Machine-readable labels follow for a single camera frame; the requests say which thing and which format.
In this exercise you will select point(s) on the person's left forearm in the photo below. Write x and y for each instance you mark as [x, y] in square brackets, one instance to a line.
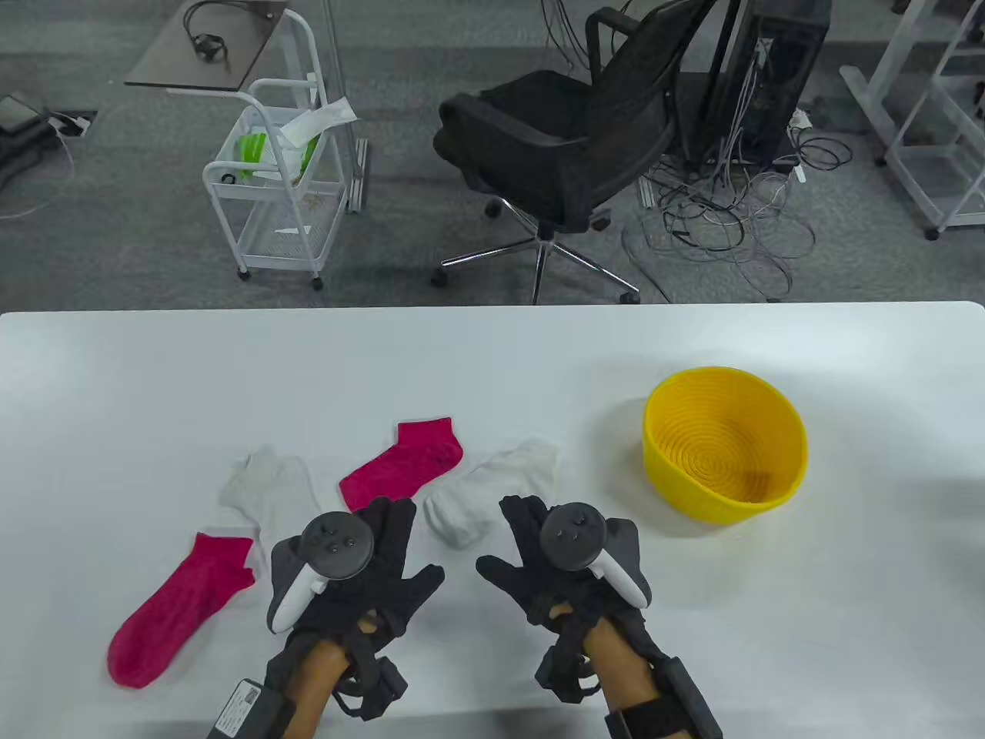
[315, 685]

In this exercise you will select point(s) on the white desk leg frame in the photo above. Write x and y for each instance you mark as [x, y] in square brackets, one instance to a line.
[866, 100]

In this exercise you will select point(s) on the white metal rack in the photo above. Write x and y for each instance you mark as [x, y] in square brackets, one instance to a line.
[912, 188]

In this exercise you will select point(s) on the white rolling cart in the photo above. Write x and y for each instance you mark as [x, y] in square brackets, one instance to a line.
[269, 246]

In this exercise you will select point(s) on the white paper sheet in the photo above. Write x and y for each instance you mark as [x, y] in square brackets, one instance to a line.
[323, 119]

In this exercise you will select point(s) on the yellow ribbed basket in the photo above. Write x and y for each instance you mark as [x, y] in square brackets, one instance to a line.
[723, 454]

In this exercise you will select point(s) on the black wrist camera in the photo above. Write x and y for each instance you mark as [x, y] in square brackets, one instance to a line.
[565, 677]
[377, 685]

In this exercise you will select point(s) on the pink sock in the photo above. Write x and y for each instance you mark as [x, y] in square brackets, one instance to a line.
[177, 608]
[408, 462]

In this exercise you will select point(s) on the green packet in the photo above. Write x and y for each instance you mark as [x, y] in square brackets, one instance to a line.
[252, 150]

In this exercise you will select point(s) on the black office chair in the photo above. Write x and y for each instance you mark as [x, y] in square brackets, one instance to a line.
[539, 131]

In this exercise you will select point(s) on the white power strip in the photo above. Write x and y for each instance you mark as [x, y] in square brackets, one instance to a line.
[800, 119]

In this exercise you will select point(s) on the black computer tower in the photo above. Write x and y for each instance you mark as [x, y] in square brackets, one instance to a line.
[793, 69]

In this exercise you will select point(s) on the floor outlet box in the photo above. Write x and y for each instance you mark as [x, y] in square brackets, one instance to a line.
[73, 123]

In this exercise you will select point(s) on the grey side table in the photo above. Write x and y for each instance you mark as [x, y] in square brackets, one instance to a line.
[177, 65]

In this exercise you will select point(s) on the person's right forearm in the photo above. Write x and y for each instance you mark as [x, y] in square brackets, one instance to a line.
[623, 670]

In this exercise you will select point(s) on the white sock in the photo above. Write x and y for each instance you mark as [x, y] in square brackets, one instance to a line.
[269, 481]
[485, 493]

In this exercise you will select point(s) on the person's right hand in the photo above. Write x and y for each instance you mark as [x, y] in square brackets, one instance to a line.
[531, 589]

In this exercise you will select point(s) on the person's left hand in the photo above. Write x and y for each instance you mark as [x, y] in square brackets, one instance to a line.
[385, 593]

